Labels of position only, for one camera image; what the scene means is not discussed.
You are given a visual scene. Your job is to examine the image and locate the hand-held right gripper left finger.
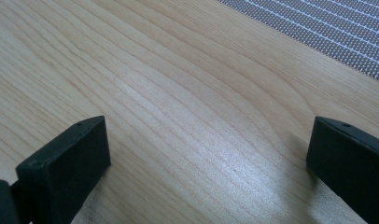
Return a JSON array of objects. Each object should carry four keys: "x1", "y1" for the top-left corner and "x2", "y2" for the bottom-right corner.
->
[{"x1": 15, "y1": 115, "x2": 112, "y2": 224}]

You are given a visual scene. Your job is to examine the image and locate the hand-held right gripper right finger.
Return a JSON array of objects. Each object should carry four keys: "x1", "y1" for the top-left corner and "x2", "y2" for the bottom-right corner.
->
[{"x1": 305, "y1": 116, "x2": 379, "y2": 224}]

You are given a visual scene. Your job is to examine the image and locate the grey striped placemat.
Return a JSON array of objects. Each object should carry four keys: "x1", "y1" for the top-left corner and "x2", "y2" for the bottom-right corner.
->
[{"x1": 216, "y1": 0, "x2": 379, "y2": 82}]

